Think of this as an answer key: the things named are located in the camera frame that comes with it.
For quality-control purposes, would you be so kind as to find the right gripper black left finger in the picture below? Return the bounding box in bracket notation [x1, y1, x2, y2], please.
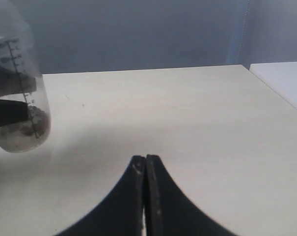
[58, 156, 146, 236]

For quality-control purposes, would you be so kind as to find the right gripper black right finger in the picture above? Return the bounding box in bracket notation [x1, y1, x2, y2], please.
[145, 155, 234, 236]

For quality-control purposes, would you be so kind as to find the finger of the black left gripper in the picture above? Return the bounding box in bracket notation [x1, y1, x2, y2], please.
[0, 99, 28, 127]

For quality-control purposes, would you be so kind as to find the clear plastic shaker bottle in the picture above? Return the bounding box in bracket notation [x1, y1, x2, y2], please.
[0, 0, 51, 153]

